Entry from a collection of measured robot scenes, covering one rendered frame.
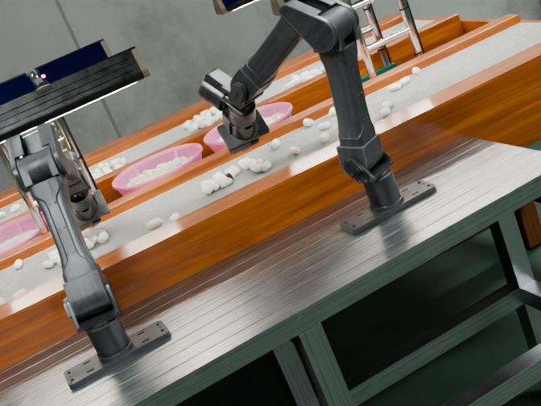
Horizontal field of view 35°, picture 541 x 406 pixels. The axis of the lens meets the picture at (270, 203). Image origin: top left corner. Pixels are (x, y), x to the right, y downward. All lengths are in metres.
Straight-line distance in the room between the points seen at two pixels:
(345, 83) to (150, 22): 2.25
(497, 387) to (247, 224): 0.59
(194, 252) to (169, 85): 2.09
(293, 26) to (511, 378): 0.79
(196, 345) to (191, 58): 2.47
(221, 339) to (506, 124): 0.89
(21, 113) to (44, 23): 1.74
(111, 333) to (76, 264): 0.14
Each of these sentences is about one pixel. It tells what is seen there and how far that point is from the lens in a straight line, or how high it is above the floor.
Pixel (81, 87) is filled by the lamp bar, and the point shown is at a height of 1.08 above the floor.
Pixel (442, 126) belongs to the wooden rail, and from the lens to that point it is 1.94.
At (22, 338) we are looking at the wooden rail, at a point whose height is 0.71.
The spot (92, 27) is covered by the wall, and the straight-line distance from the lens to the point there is 3.74.
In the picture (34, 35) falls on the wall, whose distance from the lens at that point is 3.70.
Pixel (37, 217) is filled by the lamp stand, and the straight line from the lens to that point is 2.21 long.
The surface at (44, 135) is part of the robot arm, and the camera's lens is 1.67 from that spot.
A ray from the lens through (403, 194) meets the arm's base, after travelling 1.74.
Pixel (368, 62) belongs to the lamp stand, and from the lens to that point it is 2.37.
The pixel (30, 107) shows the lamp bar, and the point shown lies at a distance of 1.99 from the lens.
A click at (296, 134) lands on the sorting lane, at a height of 0.74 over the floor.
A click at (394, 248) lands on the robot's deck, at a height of 0.67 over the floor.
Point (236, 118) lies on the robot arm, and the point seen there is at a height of 0.92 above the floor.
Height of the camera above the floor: 1.31
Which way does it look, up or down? 19 degrees down
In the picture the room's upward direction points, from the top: 22 degrees counter-clockwise
